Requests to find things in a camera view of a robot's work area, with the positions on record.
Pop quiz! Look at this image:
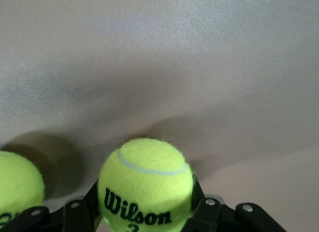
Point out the brown table mat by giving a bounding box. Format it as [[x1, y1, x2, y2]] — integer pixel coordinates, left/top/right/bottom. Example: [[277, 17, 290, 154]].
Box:
[[0, 0, 319, 232]]

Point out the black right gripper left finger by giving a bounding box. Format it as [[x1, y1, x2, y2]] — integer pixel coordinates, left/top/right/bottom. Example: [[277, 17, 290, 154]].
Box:
[[0, 180, 105, 232]]

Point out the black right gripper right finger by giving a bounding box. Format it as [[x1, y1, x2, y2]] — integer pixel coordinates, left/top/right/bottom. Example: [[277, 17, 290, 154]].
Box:
[[183, 176, 287, 232]]

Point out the yellow Wilson tennis ball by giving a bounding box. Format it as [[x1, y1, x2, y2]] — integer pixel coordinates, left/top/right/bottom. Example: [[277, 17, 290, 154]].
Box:
[[0, 151, 46, 227], [96, 137, 195, 232]]

